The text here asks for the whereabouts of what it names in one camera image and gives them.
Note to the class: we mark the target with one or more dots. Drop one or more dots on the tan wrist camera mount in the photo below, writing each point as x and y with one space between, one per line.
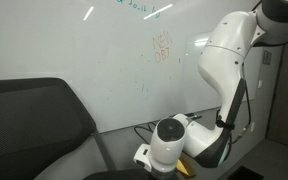
187 168

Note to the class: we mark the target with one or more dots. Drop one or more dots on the large wall whiteboard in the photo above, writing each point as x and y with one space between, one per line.
67 50

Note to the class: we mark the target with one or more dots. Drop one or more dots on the black whiteboard marker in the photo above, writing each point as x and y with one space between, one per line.
197 117

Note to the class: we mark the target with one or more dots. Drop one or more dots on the black mesh chair backrest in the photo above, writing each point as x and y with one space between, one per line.
27 126

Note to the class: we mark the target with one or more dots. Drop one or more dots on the white wall outlet plate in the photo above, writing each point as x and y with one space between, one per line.
260 84
252 126

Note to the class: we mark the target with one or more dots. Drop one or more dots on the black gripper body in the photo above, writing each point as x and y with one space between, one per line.
162 176

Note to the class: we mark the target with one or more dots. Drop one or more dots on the dark wall switch panel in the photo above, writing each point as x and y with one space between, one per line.
267 57

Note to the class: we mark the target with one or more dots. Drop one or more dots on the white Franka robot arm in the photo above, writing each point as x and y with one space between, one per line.
224 63

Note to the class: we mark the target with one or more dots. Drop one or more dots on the black floor box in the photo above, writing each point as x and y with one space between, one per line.
245 174

